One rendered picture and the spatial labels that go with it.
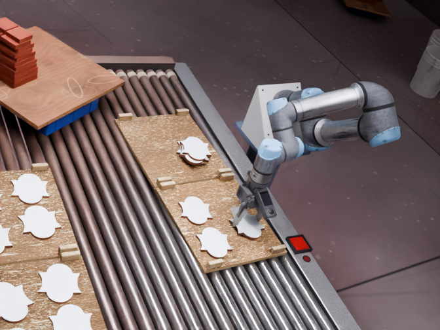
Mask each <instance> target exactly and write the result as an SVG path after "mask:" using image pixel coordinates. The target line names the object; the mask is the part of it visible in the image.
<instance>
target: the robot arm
mask: <svg viewBox="0 0 440 330"><path fill-rule="evenodd" d="M353 107H356V108H357V109H361V108H362V109H363V114H362V115H361V116H360V118H354V119H346V120H337V121H332V120H329V119H327V118H326V114H329V113H334V112H337V111H342V110H345V109H349V108H353ZM266 108H267V113H268V117H269V121H270V125H271V129H272V135H273V138H274V139H269V138H266V139H264V140H263V141H262V143H261V145H260V147H259V149H258V153H257V156H256V158H255V162H254V164H253V167H252V169H251V171H248V172H247V174H248V176H249V178H248V180H247V181H245V183H244V182H243V184H240V185H239V187H238V190H237V193H236V196H237V197H238V199H239V201H241V202H243V203H242V204H240V205H239V206H238V207H236V206H233V207H232V208H231V212H232V215H233V217H234V220H233V222H232V226H233V227H235V226H237V225H238V224H239V222H240V221H241V220H242V218H243V216H245V215H246V214H247V212H248V211H247V208H249V209H250V210H251V209H253V208H255V209H256V210H257V220H258V221H260V220H261V218H262V216H263V218H264V219H271V218H274V217H276V216H277V213H276V210H275V208H274V204H273V203H272V200H271V197H270V195H269V192H268V189H267V186H268V184H269V182H270V180H271V178H272V174H273V173H274V170H275V167H276V165H278V164H281V163H284V162H287V161H289V160H294V159H296V158H298V157H300V156H301V155H302V154H303V152H304V146H305V148H306V150H308V151H323V150H327V149H330V148H331V147H332V144H334V142H338V141H352V140H359V139H362V140H363V141H365V142H367V143H369V144H370V146H371V147H376V146H378V145H382V144H385V143H389V142H391V141H395V140H398V139H399V138H400V137H401V133H400V127H399V123H398V119H397V114H396V110H395V105H394V99H393V96H392V95H391V93H390V92H389V91H388V90H387V89H386V88H384V87H383V86H381V85H379V84H377V83H375V82H369V81H361V82H355V83H353V84H351V86H350V87H348V88H343V89H340V90H334V91H331V92H326V93H325V92H324V91H322V90H321V89H319V88H306V89H304V90H298V91H292V90H281V91H279V92H277V93H276V94H275V96H274V97H273V100H272V101H268V102H267V104H266ZM298 121H299V124H300V127H301V132H302V138H303V142H302V141H301V139H299V138H298V137H295V133H294V130H293V125H292V123H293V122H298ZM303 143H304V144H303Z"/></svg>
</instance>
